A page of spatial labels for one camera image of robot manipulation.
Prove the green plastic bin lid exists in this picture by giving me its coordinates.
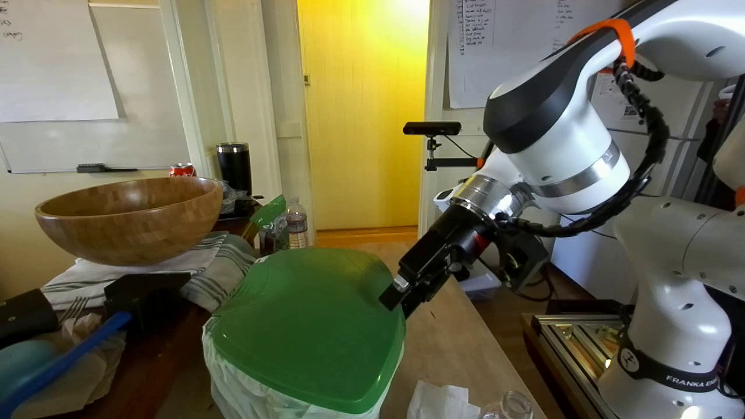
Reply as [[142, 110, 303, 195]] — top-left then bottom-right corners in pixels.
[[206, 247, 407, 417]]

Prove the grey striped kitchen towel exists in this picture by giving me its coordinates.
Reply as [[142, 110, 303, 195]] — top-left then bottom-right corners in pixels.
[[39, 231, 262, 315]]

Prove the black camera on stand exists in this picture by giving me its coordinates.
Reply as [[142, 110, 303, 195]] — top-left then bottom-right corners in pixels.
[[401, 119, 489, 174]]

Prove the white wall whiteboard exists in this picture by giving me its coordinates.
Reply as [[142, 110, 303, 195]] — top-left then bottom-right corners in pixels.
[[0, 0, 191, 177]]

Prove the orange cable strap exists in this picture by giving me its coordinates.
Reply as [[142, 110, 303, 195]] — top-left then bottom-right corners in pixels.
[[569, 17, 640, 71]]

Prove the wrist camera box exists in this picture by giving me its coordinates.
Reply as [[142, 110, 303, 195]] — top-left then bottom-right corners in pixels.
[[497, 223, 555, 294]]

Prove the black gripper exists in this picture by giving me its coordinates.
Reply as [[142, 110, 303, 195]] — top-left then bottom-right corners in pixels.
[[377, 204, 500, 319]]

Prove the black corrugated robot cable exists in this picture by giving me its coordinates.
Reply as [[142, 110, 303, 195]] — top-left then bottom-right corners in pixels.
[[509, 58, 676, 240]]

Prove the crumpled white tissue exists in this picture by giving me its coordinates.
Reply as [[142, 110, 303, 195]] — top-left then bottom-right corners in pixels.
[[406, 380, 484, 419]]

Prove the large clear water bottle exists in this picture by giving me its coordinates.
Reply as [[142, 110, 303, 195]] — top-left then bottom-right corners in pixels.
[[284, 195, 313, 254]]

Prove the blue handled tool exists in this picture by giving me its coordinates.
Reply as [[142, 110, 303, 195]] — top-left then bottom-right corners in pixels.
[[0, 311, 135, 419]]

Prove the black box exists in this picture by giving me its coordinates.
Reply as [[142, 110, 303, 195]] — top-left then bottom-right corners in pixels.
[[103, 273, 194, 328]]

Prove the black flat case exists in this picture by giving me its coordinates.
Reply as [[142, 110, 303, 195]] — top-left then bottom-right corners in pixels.
[[0, 286, 61, 349]]

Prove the large wooden bowl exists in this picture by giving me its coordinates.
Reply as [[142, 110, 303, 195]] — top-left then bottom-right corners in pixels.
[[33, 174, 227, 269]]

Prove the black travel mug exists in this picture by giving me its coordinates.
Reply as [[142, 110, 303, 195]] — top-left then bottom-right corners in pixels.
[[215, 143, 257, 199]]

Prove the white paper sheet on wall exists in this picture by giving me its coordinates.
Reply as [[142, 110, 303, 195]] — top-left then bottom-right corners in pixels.
[[447, 0, 626, 113]]

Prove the black whiteboard marker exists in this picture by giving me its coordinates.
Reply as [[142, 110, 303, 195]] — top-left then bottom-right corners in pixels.
[[75, 162, 142, 177]]

